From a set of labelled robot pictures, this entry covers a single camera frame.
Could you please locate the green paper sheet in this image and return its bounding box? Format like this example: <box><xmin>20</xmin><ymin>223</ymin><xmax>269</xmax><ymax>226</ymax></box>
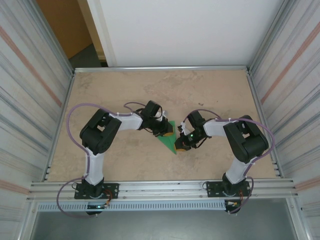
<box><xmin>156</xmin><ymin>120</ymin><xmax>179</xmax><ymax>156</ymax></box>

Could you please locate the brown wooden door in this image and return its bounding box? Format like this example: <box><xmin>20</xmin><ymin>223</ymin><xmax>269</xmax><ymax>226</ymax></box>
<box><xmin>36</xmin><ymin>0</ymin><xmax>105</xmax><ymax>61</ymax></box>

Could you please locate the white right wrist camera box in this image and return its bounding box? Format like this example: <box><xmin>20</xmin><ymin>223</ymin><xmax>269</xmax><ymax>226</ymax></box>
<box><xmin>177</xmin><ymin>120</ymin><xmax>189</xmax><ymax>135</ymax></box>

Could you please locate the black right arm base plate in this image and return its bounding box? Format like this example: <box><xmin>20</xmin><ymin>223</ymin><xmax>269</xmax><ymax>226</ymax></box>
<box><xmin>205</xmin><ymin>180</ymin><xmax>252</xmax><ymax>199</ymax></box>

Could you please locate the aluminium table end rail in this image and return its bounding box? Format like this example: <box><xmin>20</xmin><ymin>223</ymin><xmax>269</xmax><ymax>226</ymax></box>
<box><xmin>73</xmin><ymin>65</ymin><xmax>251</xmax><ymax>74</ymax></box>

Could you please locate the grey slotted cable duct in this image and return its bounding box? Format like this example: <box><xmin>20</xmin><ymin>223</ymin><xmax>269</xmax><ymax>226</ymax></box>
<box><xmin>36</xmin><ymin>201</ymin><xmax>227</xmax><ymax>212</ymax></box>

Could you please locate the aluminium table side rail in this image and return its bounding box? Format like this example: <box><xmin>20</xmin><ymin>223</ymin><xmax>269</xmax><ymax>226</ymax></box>
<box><xmin>246</xmin><ymin>69</ymin><xmax>284</xmax><ymax>179</ymax></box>
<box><xmin>44</xmin><ymin>71</ymin><xmax>76</xmax><ymax>182</ymax></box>

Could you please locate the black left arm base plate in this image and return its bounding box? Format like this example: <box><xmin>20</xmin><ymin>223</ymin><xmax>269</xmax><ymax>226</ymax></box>
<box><xmin>74</xmin><ymin>182</ymin><xmax>120</xmax><ymax>200</ymax></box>

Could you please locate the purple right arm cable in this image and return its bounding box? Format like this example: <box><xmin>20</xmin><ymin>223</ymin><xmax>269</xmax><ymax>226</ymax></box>
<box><xmin>183</xmin><ymin>108</ymin><xmax>278</xmax><ymax>215</ymax></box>

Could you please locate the white door frame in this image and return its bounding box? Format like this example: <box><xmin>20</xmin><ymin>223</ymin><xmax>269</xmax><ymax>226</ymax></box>
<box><xmin>86</xmin><ymin>0</ymin><xmax>118</xmax><ymax>68</ymax></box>

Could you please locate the aluminium corner post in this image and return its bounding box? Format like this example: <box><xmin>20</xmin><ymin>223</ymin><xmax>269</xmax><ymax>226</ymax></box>
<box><xmin>246</xmin><ymin>0</ymin><xmax>293</xmax><ymax>73</ymax></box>
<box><xmin>29</xmin><ymin>0</ymin><xmax>76</xmax><ymax>74</ymax></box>

